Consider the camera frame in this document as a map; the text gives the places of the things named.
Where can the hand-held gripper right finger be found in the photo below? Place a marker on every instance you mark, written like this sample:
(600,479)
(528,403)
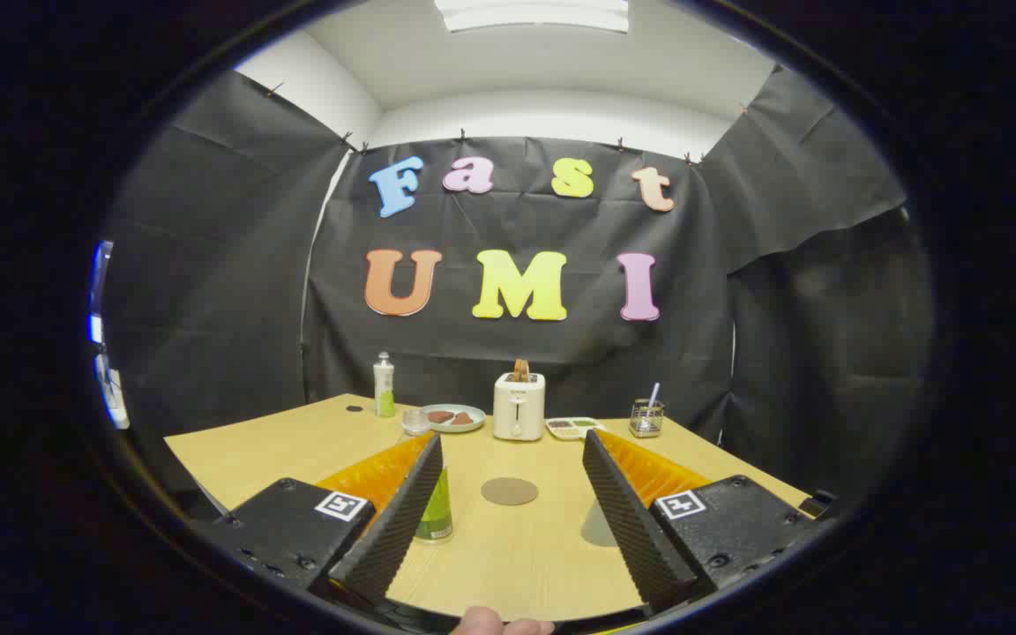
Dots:
(636,529)

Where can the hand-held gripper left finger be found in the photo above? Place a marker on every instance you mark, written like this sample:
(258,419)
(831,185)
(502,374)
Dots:
(402,529)

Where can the green label juice bottle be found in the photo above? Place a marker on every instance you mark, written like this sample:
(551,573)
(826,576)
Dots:
(437,513)

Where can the round brown coaster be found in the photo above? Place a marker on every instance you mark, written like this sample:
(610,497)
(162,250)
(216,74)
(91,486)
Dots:
(509,491)

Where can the small white green bottle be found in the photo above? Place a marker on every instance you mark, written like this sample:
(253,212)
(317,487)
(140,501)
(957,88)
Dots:
(384,384)

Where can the pale green plate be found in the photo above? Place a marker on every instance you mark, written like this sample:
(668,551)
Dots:
(455,427)

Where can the brown bread slice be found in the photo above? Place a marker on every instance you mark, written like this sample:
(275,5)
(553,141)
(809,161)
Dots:
(463,419)
(440,416)

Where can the white divided tray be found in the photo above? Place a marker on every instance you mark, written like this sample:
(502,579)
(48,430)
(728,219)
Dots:
(571,429)

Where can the white straw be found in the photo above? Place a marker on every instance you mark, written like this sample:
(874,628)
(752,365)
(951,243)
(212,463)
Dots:
(653,394)

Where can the wooden table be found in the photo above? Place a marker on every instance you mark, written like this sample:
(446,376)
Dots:
(296,441)

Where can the white toaster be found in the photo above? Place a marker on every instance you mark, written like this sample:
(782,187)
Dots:
(519,410)

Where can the tan bread slice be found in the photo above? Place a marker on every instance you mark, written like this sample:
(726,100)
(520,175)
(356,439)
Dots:
(521,369)

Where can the ceiling light panel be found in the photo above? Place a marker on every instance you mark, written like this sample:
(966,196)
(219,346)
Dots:
(533,13)

